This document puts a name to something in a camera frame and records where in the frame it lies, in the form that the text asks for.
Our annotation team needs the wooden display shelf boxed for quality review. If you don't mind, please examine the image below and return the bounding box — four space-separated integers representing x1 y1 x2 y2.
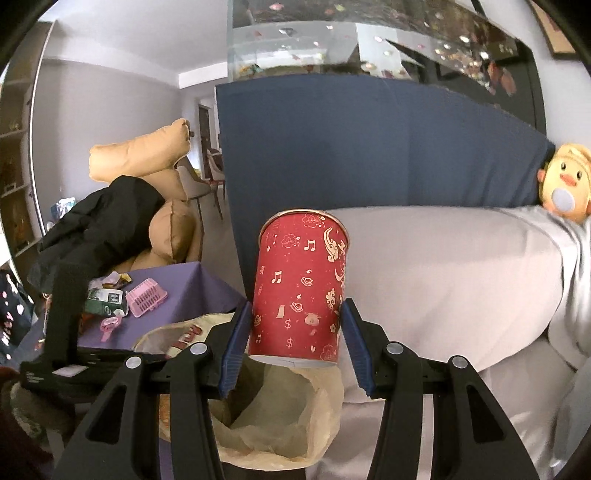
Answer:
1 21 54 281

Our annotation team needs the beige trash bag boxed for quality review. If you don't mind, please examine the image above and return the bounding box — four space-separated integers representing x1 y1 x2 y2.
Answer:
132 312 346 472

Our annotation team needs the black jacket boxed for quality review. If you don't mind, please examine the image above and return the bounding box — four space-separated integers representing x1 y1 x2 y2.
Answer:
26 174 167 296

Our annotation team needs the pink slatted plastic box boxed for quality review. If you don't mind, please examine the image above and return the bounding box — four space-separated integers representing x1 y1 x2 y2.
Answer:
125 278 168 318

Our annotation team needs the grey dining chair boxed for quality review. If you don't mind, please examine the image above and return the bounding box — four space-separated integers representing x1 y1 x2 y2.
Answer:
175 156 223 219

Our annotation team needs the purple tablecloth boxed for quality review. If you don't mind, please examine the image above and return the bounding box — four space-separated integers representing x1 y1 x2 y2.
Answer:
18 261 246 480

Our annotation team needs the black pink spotted bag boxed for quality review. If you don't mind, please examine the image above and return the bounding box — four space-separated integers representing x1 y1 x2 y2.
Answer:
0 269 34 364

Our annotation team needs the yellow duck plush toy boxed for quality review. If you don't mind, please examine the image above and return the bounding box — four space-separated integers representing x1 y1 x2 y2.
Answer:
537 143 590 224

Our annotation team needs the tan beanbag sofa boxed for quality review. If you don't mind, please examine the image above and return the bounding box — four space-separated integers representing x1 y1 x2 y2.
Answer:
88 118 204 272

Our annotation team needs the dark blue cloth cover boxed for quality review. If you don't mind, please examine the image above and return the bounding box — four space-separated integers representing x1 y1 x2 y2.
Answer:
216 74 555 291

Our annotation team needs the pink cartoon candy wrapper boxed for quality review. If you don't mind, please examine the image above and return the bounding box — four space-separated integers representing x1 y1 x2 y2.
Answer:
100 315 122 343

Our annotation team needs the red paper cup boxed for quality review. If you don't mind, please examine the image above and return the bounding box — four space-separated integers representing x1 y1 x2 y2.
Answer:
247 209 349 368

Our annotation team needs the green white milk pouch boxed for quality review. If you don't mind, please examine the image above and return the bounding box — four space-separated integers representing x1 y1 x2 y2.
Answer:
84 288 128 318

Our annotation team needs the white covered sofa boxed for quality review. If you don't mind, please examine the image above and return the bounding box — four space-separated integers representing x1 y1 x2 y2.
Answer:
337 206 590 479

